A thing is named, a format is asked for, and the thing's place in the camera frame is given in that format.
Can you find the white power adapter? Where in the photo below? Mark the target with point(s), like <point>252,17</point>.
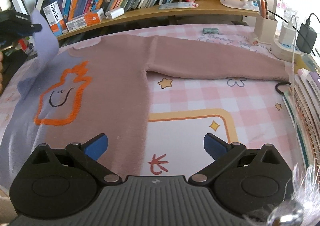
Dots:
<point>287,34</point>

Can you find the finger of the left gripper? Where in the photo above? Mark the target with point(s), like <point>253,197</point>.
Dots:
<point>35,27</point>

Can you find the pink cartoon checkered table mat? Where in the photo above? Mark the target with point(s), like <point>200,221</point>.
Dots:
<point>52,189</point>

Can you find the beige pen holder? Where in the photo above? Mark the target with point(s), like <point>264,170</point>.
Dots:
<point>265,29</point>

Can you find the wooden bookshelf board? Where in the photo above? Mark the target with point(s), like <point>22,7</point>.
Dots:
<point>205,7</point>

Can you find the green eraser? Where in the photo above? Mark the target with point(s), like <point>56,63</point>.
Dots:
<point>210,31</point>

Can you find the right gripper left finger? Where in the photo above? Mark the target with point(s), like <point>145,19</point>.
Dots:
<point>86,156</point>

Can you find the pink and purple knit sweater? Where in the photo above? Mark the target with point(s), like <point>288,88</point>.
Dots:
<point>74,95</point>

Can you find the white and orange Obrite box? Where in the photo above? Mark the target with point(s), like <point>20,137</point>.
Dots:
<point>55,19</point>

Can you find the stack of notebooks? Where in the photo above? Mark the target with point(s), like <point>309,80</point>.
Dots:
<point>302,103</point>

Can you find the white power strip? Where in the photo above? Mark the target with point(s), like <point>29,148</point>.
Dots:
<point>284,52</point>

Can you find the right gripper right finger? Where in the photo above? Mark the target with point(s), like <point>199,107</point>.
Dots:
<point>225,156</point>

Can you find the black power adapter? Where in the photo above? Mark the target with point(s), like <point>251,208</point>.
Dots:
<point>306,38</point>

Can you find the white charger block on shelf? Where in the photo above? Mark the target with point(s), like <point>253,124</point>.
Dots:
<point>114,13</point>

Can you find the blue white pamphlet on shelf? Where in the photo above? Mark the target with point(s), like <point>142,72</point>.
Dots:
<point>178,5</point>

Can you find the orange toothpaste box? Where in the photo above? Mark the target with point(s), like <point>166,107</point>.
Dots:
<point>85,20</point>

